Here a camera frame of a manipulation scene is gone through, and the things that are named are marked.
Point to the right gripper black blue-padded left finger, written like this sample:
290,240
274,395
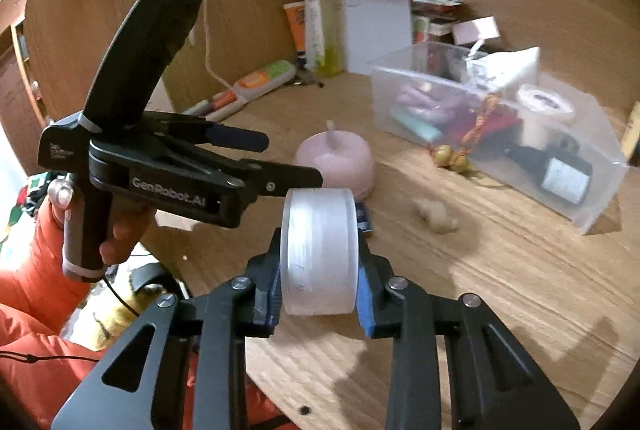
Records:
182,359

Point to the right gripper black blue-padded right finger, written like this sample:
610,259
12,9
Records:
494,383

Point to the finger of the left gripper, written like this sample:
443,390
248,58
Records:
265,178
198,131

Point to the pink round desk vacuum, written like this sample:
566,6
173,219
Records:
344,159

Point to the clear tape roll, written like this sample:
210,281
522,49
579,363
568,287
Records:
319,252

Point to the small blue card pack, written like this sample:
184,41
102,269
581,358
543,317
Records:
364,223

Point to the beige seashell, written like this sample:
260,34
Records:
436,216

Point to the dark green glass bottle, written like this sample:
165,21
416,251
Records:
554,170

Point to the white drawstring cloth bag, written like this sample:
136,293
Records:
502,73

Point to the white round lidded tub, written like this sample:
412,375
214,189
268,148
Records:
541,111

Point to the person's left hand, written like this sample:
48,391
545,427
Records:
127,229

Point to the orange green tube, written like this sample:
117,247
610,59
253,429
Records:
264,80

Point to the orange jacket sleeve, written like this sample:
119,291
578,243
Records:
40,369

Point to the yellow-green spray bottle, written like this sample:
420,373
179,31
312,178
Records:
323,49

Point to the stack of books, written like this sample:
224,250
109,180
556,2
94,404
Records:
433,20

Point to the clear plastic storage bin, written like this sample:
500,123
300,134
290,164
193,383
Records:
432,65

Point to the small white pink box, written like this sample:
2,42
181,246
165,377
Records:
471,31

